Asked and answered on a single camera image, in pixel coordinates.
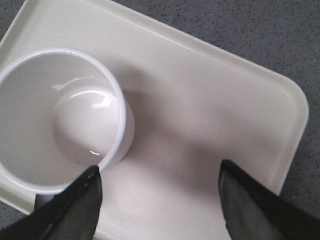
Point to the cream rectangular plastic tray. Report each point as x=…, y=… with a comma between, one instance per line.
x=194, y=105

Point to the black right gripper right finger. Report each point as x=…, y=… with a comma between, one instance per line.
x=252, y=212

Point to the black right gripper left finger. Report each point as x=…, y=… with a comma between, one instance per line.
x=70, y=215

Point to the white smiley mug black handle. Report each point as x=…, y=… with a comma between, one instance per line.
x=61, y=111

